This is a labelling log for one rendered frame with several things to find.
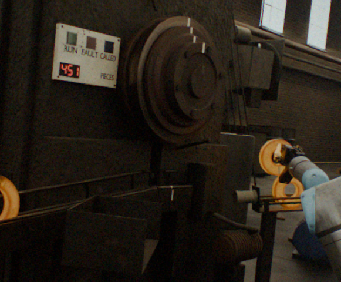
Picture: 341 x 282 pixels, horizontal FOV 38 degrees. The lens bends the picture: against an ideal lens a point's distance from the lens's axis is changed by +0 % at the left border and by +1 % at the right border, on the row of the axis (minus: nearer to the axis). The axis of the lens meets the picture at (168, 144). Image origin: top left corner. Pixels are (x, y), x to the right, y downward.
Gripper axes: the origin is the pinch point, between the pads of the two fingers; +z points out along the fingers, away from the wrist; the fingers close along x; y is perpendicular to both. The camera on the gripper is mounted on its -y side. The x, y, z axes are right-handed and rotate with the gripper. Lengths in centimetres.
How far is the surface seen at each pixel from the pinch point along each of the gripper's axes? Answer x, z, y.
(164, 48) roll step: 59, -15, 40
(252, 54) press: -253, 718, -51
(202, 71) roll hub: 43, -15, 33
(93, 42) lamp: 84, -14, 38
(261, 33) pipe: -354, 951, -27
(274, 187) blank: 0.3, -5.7, -13.5
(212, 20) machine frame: 31, 30, 48
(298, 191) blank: -10.6, -6.2, -14.4
